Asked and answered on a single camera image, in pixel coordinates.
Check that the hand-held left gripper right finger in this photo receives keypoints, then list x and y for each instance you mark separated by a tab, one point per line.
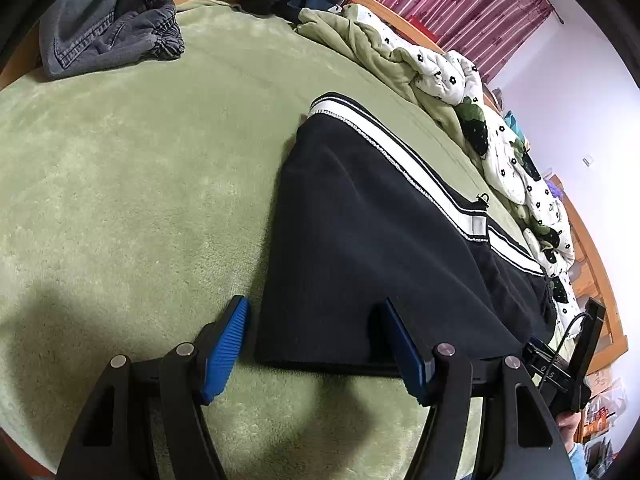
400	350

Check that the plastic snack bags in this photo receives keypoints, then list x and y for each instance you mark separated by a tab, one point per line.
605	410

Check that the grey denim garment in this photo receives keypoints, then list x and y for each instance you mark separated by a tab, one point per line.
100	25

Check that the black pants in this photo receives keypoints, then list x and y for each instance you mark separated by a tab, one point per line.
360	240

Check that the person's right forearm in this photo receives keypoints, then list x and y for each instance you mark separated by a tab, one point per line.
570	430

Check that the red striped curtain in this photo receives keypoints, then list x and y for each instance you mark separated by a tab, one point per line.
450	0

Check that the crumpled green blanket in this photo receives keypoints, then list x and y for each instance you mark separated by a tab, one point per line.
360	40

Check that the teal patterned cushion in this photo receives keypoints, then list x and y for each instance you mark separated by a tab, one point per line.
512	122

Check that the white floral pillow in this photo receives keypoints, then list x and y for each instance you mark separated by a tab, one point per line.
565	305

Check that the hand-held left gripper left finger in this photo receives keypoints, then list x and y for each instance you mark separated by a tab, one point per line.
227	350

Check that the green fleece bed cover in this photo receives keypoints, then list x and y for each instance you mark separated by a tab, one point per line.
125	185

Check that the white floral quilt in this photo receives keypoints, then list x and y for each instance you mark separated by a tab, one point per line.
500	160

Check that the wooden bed frame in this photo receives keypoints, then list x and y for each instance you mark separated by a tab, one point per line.
595	280

